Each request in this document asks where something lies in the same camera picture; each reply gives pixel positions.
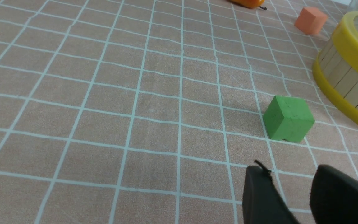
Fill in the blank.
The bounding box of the pink grid tablecloth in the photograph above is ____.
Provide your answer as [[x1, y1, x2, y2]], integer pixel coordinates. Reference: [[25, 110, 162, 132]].
[[0, 0, 358, 224]]

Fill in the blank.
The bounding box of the yellow wooden steamer basket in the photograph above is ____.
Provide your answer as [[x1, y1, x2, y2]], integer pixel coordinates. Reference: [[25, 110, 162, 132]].
[[312, 39, 358, 125]]

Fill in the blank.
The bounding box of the orange toy fruit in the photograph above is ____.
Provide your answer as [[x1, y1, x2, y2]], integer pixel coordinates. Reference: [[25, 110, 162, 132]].
[[229, 0, 267, 11]]

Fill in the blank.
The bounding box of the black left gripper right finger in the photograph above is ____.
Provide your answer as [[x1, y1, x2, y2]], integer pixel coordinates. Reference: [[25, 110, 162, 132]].
[[310, 165, 358, 224]]

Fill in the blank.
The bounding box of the green foam cube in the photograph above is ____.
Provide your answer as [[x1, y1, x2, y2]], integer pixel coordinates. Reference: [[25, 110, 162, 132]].
[[263, 95, 315, 143]]

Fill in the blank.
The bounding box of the orange foam cube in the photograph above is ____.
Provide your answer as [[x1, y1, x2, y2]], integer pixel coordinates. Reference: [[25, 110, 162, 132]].
[[294, 7, 328, 35]]

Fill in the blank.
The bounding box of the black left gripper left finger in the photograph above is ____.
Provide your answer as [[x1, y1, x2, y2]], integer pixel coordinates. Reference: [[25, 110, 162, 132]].
[[242, 160, 299, 224]]

